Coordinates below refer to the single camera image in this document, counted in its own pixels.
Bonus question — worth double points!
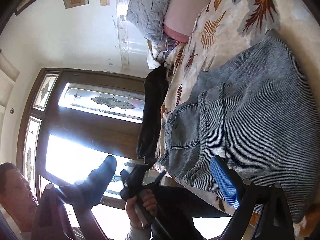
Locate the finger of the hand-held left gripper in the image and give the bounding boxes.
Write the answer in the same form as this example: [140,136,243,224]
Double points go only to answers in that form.
[149,170,167,188]

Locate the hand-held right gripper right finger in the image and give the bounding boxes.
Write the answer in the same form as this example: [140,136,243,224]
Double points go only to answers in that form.
[209,155,293,240]

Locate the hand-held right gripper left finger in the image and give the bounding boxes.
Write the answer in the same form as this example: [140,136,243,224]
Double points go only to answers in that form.
[31,155,118,240]

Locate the grey-blue denim pants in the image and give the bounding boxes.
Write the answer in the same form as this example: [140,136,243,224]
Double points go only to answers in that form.
[157,29,313,224]

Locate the person's left hand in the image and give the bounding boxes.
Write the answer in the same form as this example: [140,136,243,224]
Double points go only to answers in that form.
[125,189,158,230]

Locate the person's dark clothing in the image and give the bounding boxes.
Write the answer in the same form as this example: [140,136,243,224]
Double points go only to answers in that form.
[150,185,233,240]

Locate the black garment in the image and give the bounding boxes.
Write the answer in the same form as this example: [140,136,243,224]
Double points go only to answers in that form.
[136,66,170,165]

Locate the stained glass window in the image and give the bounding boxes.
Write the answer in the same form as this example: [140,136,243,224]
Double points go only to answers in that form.
[16,67,150,210]

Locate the person's face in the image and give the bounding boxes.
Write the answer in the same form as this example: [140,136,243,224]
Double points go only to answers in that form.
[0,162,39,233]

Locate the white folded cloth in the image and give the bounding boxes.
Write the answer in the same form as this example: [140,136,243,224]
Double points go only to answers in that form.
[146,39,167,69]

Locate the purple packet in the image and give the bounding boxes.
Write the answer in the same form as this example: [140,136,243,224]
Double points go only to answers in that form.
[164,38,179,53]

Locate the pink bolster cushion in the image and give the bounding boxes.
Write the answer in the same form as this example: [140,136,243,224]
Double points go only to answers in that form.
[163,0,218,43]

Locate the grey quilted pillow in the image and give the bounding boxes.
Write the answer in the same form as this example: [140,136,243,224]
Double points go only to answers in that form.
[126,0,182,45]

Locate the leaf printed blanket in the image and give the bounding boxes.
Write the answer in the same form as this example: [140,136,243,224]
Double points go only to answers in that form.
[155,0,320,238]

